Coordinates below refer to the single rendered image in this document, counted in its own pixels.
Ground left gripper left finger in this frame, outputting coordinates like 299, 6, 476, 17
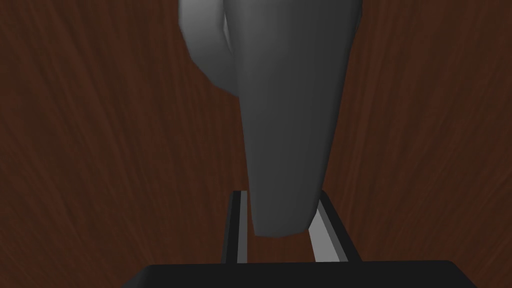
221, 190, 256, 265

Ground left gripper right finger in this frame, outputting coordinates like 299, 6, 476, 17
308, 190, 364, 264

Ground grey mug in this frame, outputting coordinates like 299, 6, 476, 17
177, 0, 364, 239

